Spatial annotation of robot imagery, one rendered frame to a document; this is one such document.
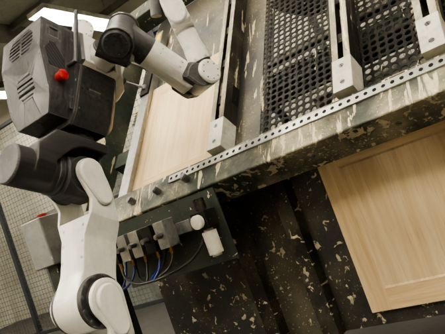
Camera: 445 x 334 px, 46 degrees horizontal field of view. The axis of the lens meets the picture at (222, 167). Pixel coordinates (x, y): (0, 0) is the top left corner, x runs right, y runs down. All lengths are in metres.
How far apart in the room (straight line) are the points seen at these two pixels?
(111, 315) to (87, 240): 0.21
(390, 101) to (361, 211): 0.45
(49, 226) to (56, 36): 0.72
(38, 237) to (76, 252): 0.56
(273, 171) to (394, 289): 0.54
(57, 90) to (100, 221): 0.38
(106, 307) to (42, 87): 0.62
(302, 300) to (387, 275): 0.34
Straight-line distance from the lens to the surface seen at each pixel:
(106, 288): 1.41
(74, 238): 1.50
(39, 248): 2.03
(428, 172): 1.65
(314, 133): 1.49
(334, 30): 1.69
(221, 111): 1.80
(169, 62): 1.58
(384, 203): 1.70
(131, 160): 2.13
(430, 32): 1.48
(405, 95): 1.41
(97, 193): 1.48
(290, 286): 1.94
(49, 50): 1.57
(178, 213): 1.77
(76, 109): 1.52
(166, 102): 2.23
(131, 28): 1.57
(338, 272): 1.84
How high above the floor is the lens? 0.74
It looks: 4 degrees up
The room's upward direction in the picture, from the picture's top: 20 degrees counter-clockwise
